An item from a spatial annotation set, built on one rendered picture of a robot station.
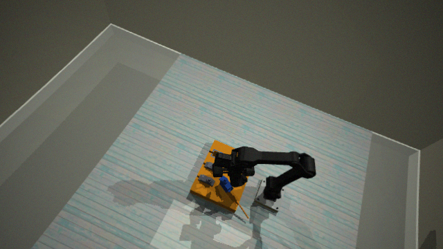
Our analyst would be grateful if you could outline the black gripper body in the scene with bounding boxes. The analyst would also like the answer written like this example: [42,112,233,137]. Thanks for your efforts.
[213,163,255,177]

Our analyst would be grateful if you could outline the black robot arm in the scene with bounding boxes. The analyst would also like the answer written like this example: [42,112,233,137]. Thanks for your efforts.
[214,146,316,202]

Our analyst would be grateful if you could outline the orange flat block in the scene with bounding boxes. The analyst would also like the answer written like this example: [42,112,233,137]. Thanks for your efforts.
[190,140,246,213]

